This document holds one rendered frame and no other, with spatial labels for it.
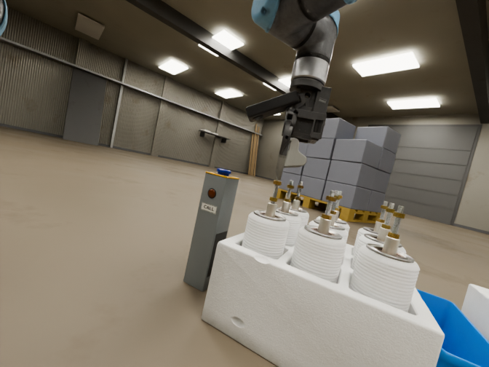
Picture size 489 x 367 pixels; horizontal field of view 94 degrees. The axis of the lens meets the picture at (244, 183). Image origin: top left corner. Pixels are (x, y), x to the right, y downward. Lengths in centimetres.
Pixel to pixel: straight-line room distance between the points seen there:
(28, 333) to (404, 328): 60
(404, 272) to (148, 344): 46
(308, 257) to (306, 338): 14
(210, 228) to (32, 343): 37
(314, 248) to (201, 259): 32
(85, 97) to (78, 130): 117
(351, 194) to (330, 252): 242
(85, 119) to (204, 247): 901
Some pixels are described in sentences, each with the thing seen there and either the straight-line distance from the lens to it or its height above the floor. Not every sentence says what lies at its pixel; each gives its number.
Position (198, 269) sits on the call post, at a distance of 66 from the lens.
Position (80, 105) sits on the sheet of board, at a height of 118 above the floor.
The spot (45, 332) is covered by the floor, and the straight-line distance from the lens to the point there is 57.
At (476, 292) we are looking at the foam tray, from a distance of 83.
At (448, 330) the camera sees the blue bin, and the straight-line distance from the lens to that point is 85.
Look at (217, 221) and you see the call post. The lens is 60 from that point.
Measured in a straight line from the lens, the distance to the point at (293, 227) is 61.
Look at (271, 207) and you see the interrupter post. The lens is 51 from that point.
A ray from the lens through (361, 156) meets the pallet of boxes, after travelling 288.
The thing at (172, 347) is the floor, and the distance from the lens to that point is 52.
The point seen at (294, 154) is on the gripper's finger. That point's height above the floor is 40.
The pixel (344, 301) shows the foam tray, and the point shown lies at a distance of 45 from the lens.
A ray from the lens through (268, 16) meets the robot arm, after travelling 50.
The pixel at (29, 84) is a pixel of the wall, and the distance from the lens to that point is 1014.
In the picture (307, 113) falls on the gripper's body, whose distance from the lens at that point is 50.
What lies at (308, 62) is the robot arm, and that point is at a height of 58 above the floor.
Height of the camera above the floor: 35
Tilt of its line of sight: 4 degrees down
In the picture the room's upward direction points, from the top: 12 degrees clockwise
